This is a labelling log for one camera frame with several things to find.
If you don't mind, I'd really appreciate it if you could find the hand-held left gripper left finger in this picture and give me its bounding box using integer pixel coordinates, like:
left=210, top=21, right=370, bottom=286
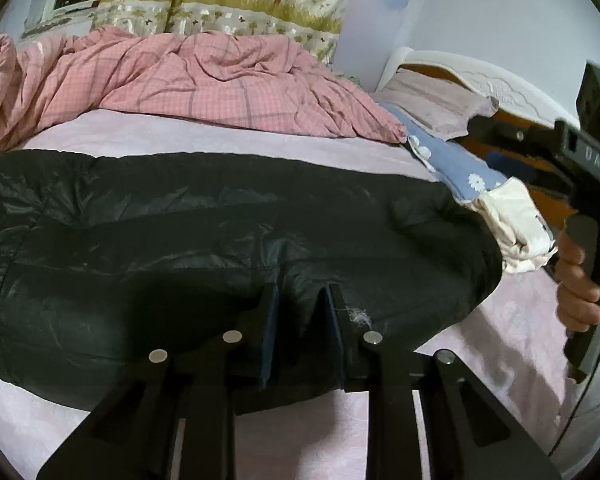
left=36, top=282, right=281, bottom=480

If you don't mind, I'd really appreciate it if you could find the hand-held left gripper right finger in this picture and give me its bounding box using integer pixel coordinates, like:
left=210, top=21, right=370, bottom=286
left=316, top=282, right=563, bottom=480

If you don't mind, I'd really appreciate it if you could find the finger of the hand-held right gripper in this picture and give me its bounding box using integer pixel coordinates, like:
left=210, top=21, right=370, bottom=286
left=467, top=116, right=561, bottom=153
left=490, top=154, right=573, bottom=196

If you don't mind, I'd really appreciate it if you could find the black puffer jacket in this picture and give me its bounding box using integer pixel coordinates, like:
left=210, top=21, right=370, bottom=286
left=0, top=149, right=503, bottom=416

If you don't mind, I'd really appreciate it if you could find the person's right hand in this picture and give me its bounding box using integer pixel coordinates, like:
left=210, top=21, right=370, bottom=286
left=555, top=232, right=600, bottom=335

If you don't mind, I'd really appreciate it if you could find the white and brown bed headboard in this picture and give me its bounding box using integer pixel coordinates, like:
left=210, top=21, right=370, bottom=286
left=377, top=46, right=588, bottom=241

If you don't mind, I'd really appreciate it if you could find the folded white sweatshirt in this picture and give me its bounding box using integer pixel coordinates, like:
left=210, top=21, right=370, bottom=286
left=472, top=177, right=560, bottom=276

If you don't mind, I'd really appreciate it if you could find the blue floral pillow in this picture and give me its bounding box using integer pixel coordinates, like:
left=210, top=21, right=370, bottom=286
left=377, top=102, right=508, bottom=206

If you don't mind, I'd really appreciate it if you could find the pale pink pillow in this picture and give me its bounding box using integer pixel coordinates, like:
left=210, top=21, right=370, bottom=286
left=375, top=69, right=498, bottom=142

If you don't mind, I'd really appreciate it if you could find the pink checked quilt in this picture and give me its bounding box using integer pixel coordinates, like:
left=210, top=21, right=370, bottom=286
left=0, top=25, right=408, bottom=151

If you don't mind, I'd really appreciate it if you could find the tree print curtain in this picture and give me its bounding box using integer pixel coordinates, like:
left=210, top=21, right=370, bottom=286
left=97, top=0, right=363, bottom=63

